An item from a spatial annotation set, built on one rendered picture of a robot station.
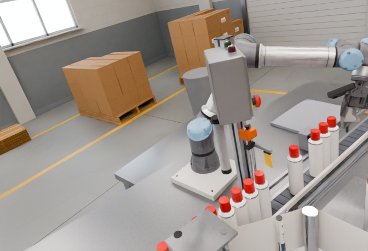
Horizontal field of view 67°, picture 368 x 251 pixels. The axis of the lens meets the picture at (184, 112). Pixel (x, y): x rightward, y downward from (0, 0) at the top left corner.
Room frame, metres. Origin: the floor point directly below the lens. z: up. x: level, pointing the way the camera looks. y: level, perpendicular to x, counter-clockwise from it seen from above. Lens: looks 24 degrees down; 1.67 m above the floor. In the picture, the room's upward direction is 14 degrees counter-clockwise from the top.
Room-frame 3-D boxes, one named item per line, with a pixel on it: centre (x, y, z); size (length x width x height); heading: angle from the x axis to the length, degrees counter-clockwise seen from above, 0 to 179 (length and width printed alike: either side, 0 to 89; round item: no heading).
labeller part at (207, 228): (0.47, 0.03, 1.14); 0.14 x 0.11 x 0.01; 120
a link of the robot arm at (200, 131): (1.17, -0.05, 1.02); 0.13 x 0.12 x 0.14; 158
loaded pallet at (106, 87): (4.55, 1.11, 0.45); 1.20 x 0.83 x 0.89; 43
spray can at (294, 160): (0.81, -0.35, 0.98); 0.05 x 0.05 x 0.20
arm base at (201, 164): (1.16, -0.05, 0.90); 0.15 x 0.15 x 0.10
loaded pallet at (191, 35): (5.15, -0.77, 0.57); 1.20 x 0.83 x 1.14; 134
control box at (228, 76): (0.79, -0.15, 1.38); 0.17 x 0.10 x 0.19; 175
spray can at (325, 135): (0.90, -0.51, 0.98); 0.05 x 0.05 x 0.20
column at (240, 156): (0.88, -0.18, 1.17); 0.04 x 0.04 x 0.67; 30
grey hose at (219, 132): (0.78, -0.09, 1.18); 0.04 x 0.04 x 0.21
